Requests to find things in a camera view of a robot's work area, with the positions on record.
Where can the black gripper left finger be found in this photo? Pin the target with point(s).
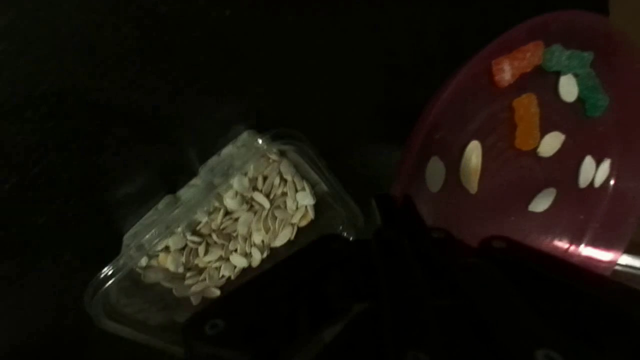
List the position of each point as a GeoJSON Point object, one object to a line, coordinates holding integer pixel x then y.
{"type": "Point", "coordinates": [301, 300]}

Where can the clear rectangular plastic container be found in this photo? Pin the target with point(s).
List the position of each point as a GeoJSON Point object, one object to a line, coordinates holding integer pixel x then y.
{"type": "Point", "coordinates": [133, 307]}

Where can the red plastic bowl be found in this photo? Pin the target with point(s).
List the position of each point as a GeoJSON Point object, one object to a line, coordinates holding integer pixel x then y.
{"type": "Point", "coordinates": [492, 212]}

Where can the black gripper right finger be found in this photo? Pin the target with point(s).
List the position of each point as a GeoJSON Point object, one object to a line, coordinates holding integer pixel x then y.
{"type": "Point", "coordinates": [546, 313]}

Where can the red gummy candy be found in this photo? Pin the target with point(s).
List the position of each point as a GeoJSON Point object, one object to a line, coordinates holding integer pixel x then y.
{"type": "Point", "coordinates": [516, 62]}

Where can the pile of pumpkin seeds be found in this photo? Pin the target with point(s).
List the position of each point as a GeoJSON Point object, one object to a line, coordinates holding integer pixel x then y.
{"type": "Point", "coordinates": [240, 226]}

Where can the orange gummy candy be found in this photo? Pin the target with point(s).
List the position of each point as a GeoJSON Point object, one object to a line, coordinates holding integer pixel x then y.
{"type": "Point", "coordinates": [526, 121]}

